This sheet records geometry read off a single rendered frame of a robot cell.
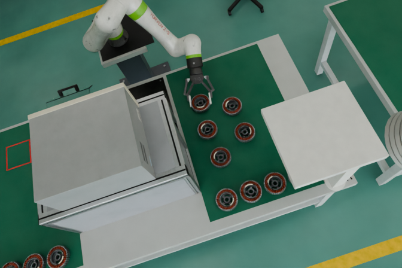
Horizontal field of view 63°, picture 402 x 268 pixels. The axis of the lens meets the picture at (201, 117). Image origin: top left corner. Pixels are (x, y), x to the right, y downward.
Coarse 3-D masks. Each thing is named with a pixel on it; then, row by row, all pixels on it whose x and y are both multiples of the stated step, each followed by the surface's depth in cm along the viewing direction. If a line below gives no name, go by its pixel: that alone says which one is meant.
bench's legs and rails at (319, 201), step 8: (312, 200) 215; (320, 200) 211; (288, 208) 215; (296, 208) 214; (264, 216) 215; (272, 216) 215; (240, 224) 216; (248, 224) 215; (224, 232) 215; (192, 240) 216; (200, 240) 215; (176, 248) 215; (152, 256) 216; (160, 256) 218; (128, 264) 216
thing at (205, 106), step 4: (196, 96) 194; (200, 96) 194; (204, 96) 193; (192, 100) 193; (196, 100) 194; (200, 100) 193; (204, 100) 194; (208, 100) 191; (192, 104) 192; (196, 104) 195; (200, 104) 192; (204, 104) 193; (208, 104) 191; (196, 108) 191; (200, 108) 190; (204, 108) 190; (208, 108) 192; (200, 112) 192
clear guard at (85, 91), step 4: (84, 88) 178; (88, 88) 174; (72, 92) 178; (76, 92) 174; (80, 92) 174; (84, 92) 173; (88, 92) 173; (64, 96) 174; (68, 96) 174; (72, 96) 173; (76, 96) 173; (80, 96) 172; (52, 100) 174; (56, 100) 174; (60, 100) 173; (64, 100) 173; (68, 100) 172; (48, 104) 173; (52, 104) 173; (56, 104) 173
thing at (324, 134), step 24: (312, 96) 137; (336, 96) 135; (264, 120) 138; (288, 120) 134; (312, 120) 132; (336, 120) 131; (360, 120) 129; (288, 144) 130; (312, 144) 128; (336, 144) 127; (360, 144) 125; (288, 168) 126; (312, 168) 124; (336, 168) 123
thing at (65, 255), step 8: (56, 248) 169; (64, 248) 168; (32, 256) 169; (40, 256) 169; (48, 256) 168; (56, 256) 168; (64, 256) 166; (8, 264) 169; (16, 264) 169; (32, 264) 168; (40, 264) 166; (48, 264) 166; (56, 264) 165; (64, 264) 166
